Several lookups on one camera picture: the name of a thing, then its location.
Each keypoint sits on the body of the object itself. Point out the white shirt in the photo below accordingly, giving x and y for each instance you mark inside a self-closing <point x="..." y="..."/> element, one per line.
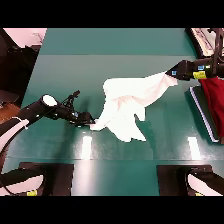
<point x="130" y="96"/>

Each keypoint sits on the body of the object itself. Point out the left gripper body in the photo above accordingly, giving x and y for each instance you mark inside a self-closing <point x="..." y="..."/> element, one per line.
<point x="83" y="119"/>

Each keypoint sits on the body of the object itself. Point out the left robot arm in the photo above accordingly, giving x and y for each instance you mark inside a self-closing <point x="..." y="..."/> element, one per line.
<point x="33" y="111"/>

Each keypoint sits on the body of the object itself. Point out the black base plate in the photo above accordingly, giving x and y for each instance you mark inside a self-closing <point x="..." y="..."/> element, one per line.
<point x="58" y="178"/>
<point x="171" y="180"/>

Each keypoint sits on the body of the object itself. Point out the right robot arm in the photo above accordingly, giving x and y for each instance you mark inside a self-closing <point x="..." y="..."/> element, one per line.
<point x="192" y="68"/>

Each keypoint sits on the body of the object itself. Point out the red garment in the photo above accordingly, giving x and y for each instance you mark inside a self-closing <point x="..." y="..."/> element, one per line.
<point x="215" y="100"/>

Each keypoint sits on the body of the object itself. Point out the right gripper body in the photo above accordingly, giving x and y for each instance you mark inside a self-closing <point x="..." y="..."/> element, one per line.
<point x="178" y="70"/>

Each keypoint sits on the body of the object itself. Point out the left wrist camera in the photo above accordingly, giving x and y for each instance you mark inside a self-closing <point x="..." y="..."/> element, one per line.
<point x="74" y="94"/>

